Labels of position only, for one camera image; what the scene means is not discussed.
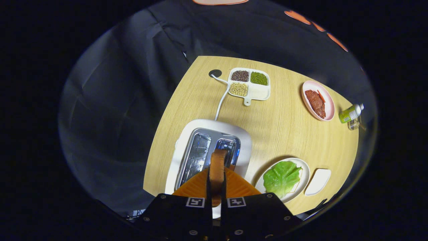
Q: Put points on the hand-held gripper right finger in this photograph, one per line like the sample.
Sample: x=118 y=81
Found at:
x=257 y=217

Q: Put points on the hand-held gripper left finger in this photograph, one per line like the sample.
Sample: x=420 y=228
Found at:
x=177 y=217

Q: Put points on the green lettuce leaf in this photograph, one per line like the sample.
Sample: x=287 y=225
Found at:
x=282 y=179

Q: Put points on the brown crust toast slice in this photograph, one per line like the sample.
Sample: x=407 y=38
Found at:
x=218 y=167

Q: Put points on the white round plate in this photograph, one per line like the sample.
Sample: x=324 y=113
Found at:
x=304 y=174

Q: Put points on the white square plate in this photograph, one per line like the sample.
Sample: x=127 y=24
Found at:
x=317 y=181

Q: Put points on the beige toaster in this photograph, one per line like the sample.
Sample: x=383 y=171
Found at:
x=240 y=134

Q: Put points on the brown meat slice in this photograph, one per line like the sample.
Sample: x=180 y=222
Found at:
x=312 y=97
x=320 y=110

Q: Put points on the white divided dish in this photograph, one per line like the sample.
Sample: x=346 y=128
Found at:
x=259 y=93

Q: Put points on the portion of yellow beans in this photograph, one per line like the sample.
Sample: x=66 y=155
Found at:
x=238 y=89

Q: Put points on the pink oval plate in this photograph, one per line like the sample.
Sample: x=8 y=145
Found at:
x=329 y=107

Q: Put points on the orange carrot strip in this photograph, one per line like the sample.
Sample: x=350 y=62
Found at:
x=321 y=96

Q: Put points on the green label metal bottle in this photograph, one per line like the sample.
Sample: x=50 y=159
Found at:
x=349 y=113

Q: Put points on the portion of green beans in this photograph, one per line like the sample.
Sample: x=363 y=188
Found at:
x=259 y=78

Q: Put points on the portion of brown beans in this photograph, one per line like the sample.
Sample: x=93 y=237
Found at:
x=240 y=76

